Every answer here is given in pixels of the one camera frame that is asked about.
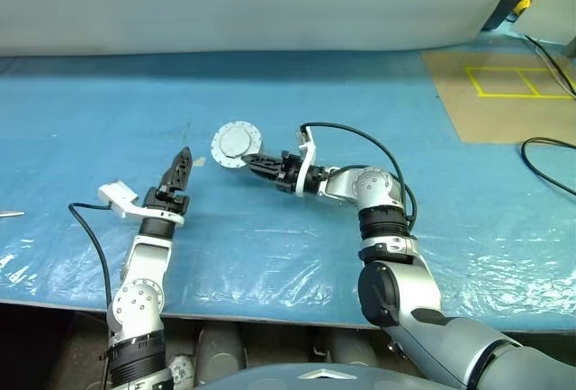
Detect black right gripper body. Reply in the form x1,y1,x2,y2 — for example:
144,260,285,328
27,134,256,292
274,150,302,195

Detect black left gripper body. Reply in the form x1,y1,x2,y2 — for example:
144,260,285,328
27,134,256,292
143,186,190,218

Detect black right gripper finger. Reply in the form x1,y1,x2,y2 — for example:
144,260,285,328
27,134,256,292
249,165,283,183
242,153,284,170

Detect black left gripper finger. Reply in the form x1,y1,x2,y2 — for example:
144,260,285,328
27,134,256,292
160,147,188,191
173,147,195,194

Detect round silver motor lid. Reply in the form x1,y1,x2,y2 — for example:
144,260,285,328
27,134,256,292
210,119,264,170

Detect blue plastic table sheet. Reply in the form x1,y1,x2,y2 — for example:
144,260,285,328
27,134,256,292
0,32,576,332

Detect dark grey rounded shape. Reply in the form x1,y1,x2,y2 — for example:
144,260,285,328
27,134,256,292
322,328,380,369
194,322,247,385

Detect white backdrop board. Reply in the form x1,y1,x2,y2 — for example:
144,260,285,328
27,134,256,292
0,0,528,59

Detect grey robot torso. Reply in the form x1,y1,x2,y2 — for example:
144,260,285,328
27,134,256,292
193,361,455,390

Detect yellow tape rectangle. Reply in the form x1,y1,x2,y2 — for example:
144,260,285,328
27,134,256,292
464,67,575,100

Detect brown cardboard sheet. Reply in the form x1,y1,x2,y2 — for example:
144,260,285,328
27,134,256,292
420,50,576,144

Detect white side panel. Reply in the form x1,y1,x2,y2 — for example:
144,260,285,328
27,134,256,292
512,0,576,45

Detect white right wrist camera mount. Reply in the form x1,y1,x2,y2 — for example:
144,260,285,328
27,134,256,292
294,126,320,196

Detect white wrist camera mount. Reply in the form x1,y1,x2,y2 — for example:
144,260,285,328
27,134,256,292
97,179,185,227
294,126,320,196

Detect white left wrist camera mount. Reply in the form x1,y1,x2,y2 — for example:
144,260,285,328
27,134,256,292
97,179,185,227

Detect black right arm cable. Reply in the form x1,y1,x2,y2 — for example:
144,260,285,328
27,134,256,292
299,122,418,222

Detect small white bracket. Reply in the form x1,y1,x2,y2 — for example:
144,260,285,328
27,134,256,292
167,353,196,390

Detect black looped table cable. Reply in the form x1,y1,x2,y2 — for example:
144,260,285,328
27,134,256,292
520,136,576,197

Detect thin black and white cables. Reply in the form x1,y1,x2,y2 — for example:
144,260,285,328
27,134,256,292
523,33,576,96

